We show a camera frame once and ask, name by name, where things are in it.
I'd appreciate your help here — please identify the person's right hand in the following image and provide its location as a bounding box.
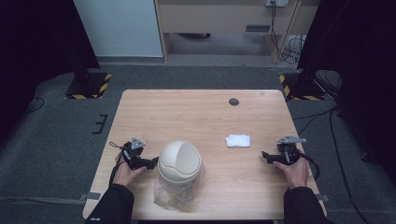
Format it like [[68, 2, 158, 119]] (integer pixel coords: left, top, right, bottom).
[[273, 156, 310, 189]]

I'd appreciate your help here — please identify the white swing-lid trash can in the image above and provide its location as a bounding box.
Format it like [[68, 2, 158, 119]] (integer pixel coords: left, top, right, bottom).
[[157, 140, 204, 191]]

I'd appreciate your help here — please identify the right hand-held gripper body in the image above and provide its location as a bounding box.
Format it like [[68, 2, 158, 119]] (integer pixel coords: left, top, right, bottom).
[[273, 134, 307, 166]]

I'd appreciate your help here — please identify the light wooden desk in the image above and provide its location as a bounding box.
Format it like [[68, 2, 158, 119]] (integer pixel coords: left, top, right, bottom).
[[154, 0, 322, 65]]

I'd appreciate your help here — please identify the short black floor cable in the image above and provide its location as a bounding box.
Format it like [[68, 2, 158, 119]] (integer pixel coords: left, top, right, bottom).
[[291, 105, 340, 137]]

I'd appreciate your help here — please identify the grey wall power socket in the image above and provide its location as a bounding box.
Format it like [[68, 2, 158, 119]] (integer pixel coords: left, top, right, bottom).
[[264, 0, 290, 8]]

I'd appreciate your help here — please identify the long black floor cable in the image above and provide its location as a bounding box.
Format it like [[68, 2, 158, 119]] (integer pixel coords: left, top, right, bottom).
[[329, 105, 372, 224]]

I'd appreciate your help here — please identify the right hand-held gripper cable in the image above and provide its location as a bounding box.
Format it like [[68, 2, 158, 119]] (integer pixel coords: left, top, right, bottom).
[[298, 151, 321, 182]]

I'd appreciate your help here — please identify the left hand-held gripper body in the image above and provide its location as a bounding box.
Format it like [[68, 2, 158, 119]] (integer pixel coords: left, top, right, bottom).
[[121, 136, 149, 171]]

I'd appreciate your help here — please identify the left hand-held gripper cable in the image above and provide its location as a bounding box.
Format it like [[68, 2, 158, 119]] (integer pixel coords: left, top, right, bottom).
[[107, 141, 125, 187]]

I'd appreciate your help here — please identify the white tissue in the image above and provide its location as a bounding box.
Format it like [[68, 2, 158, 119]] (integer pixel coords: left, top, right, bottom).
[[225, 133, 252, 149]]

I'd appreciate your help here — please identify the thin black floor cable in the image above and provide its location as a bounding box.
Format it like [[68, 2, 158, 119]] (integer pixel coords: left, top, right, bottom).
[[23, 95, 46, 115]]

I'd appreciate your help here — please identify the clear plastic bag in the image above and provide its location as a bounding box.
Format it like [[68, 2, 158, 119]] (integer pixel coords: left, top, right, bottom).
[[152, 174, 204, 213]]

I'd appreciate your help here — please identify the white cable bundle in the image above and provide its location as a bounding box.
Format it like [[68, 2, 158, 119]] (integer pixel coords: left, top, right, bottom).
[[287, 35, 308, 64]]

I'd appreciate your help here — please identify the white cabinet panel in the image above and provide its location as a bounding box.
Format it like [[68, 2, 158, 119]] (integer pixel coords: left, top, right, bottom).
[[72, 0, 164, 59]]

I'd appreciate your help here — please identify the black hanging power cable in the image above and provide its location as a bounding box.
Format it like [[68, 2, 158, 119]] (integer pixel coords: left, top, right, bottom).
[[270, 0, 301, 65]]

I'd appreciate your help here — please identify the person's left hand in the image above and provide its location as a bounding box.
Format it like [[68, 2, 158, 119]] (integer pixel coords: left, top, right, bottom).
[[112, 152, 148, 188]]

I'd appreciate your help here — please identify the hand-held gripper cable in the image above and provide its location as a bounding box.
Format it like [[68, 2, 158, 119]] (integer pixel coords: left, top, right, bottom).
[[298, 151, 321, 182], [107, 141, 125, 187]]

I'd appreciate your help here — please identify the black stand base striped edge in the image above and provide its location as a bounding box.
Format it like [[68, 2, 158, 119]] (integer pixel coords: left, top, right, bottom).
[[277, 72, 327, 103], [64, 71, 113, 101]]

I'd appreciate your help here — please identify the black curtain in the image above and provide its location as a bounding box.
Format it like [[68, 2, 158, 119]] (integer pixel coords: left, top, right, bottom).
[[0, 0, 101, 147], [296, 0, 396, 186]]

